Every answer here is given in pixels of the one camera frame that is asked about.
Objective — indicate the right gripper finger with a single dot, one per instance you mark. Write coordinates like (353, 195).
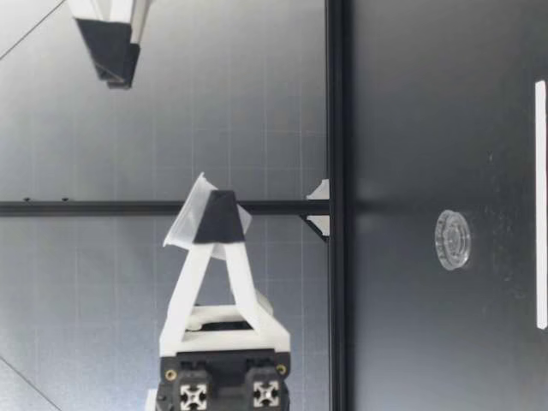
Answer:
(105, 47)
(133, 64)

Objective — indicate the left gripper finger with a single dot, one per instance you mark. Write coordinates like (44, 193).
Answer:
(219, 218)

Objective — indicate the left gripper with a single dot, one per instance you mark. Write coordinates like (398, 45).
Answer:
(224, 377)

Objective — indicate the clear plastic cup lid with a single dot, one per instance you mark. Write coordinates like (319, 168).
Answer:
(453, 240)

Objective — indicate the white corner bracket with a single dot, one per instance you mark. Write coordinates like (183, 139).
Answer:
(320, 224)
(320, 190)

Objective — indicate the black frame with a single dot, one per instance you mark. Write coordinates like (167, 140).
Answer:
(338, 205)

